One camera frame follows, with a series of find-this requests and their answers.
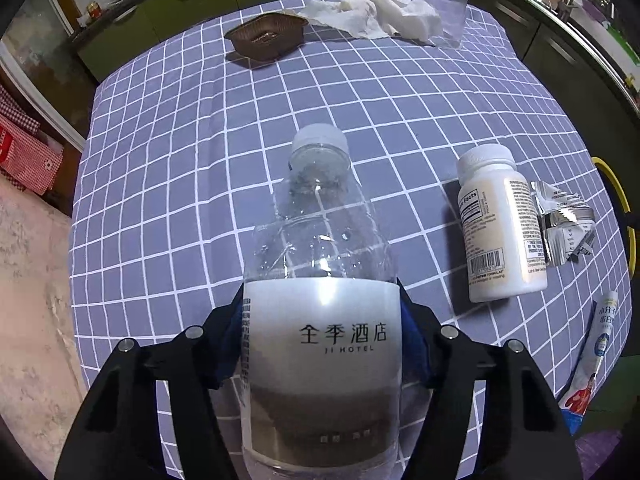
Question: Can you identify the blue checked tablecloth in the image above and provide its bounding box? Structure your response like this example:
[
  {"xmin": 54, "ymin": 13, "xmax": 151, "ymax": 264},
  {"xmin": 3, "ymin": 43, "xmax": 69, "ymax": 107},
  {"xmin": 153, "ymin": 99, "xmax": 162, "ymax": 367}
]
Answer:
[{"xmin": 67, "ymin": 0, "xmax": 636, "ymax": 480}]

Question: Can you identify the clear plastic cup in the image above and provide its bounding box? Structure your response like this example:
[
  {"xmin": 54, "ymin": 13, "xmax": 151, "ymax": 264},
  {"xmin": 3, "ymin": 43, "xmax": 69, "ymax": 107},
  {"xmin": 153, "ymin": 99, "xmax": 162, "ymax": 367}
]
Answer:
[{"xmin": 419, "ymin": 0, "xmax": 471, "ymax": 50}]

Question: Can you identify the clear plastic water bottle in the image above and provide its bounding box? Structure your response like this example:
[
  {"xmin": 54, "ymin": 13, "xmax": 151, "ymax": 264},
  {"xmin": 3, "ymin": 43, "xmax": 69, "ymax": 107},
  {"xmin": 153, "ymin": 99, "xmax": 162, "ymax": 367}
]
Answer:
[{"xmin": 240, "ymin": 124, "xmax": 406, "ymax": 480}]

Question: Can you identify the green stove base cabinet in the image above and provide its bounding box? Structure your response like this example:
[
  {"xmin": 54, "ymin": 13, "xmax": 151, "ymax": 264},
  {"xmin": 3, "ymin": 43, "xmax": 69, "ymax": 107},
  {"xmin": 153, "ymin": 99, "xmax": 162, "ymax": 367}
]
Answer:
[{"xmin": 70, "ymin": 0, "xmax": 301, "ymax": 83}]

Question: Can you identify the green sink base cabinet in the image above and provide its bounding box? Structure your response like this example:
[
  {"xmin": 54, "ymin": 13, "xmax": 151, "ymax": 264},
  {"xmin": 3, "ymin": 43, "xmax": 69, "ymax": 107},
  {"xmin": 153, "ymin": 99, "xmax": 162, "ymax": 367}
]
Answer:
[{"xmin": 430, "ymin": 0, "xmax": 640, "ymax": 126}]

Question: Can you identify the white tissue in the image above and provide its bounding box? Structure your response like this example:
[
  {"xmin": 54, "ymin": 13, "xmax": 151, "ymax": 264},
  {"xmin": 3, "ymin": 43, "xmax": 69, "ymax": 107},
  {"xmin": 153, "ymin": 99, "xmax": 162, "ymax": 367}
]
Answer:
[{"xmin": 295, "ymin": 0, "xmax": 443, "ymax": 43}]

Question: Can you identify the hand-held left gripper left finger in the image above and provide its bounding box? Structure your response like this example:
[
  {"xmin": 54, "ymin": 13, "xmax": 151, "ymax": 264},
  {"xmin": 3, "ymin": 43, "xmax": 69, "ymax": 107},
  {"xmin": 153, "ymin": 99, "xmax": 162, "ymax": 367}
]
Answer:
[{"xmin": 54, "ymin": 281, "xmax": 247, "ymax": 480}]

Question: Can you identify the white toothpaste tube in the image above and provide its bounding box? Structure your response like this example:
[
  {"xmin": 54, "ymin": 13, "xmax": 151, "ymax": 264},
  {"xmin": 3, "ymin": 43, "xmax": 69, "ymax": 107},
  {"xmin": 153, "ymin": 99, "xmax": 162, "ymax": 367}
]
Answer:
[{"xmin": 557, "ymin": 290, "xmax": 632, "ymax": 436}]

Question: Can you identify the purple checked cloth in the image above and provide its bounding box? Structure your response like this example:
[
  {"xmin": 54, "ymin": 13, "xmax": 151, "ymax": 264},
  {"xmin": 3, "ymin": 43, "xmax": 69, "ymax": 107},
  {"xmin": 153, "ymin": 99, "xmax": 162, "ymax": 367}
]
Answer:
[{"xmin": 575, "ymin": 430, "xmax": 626, "ymax": 480}]

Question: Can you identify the frosted sliding door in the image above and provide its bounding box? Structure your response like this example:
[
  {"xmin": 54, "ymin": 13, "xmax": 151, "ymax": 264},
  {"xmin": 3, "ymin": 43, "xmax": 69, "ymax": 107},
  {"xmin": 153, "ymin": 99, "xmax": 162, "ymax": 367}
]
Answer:
[{"xmin": 0, "ymin": 0, "xmax": 88, "ymax": 151}]

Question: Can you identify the green plastic tray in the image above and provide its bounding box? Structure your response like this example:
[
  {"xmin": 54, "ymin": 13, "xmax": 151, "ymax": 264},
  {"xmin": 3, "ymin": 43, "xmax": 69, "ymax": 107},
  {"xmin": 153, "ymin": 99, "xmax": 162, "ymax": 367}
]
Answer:
[{"xmin": 600, "ymin": 25, "xmax": 640, "ymax": 68}]

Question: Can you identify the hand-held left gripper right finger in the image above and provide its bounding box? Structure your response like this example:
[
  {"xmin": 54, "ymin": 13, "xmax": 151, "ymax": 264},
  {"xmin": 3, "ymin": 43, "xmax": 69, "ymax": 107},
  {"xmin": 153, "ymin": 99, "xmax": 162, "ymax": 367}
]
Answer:
[{"xmin": 396, "ymin": 280, "xmax": 583, "ymax": 480}]

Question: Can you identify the white pill bottle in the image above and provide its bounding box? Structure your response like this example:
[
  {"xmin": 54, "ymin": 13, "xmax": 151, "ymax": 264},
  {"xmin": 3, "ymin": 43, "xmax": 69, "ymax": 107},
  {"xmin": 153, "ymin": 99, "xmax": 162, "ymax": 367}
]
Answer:
[{"xmin": 456, "ymin": 144, "xmax": 549, "ymax": 304}]

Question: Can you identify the brown plastic tray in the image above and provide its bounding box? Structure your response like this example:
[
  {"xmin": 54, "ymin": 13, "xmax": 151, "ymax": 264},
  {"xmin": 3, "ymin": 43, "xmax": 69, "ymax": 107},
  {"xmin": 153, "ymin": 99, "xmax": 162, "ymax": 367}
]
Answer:
[{"xmin": 224, "ymin": 14, "xmax": 310, "ymax": 60}]

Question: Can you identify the yellow rimmed dark bin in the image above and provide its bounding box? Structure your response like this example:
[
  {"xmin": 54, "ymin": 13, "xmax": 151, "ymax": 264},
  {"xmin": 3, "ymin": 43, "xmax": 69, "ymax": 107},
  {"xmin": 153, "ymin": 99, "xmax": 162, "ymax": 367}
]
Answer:
[{"xmin": 590, "ymin": 156, "xmax": 640, "ymax": 281}]

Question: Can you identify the red checked apron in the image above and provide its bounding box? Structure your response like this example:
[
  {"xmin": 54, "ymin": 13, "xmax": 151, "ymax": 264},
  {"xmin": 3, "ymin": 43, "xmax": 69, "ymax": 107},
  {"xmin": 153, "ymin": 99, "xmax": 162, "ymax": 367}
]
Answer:
[{"xmin": 0, "ymin": 85, "xmax": 66, "ymax": 196}]

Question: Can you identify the silver foil wrapper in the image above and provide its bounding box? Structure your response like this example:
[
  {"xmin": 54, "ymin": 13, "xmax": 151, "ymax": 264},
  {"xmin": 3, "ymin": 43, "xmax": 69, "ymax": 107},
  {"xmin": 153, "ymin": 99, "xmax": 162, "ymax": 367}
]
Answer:
[{"xmin": 530, "ymin": 180, "xmax": 597, "ymax": 267}]

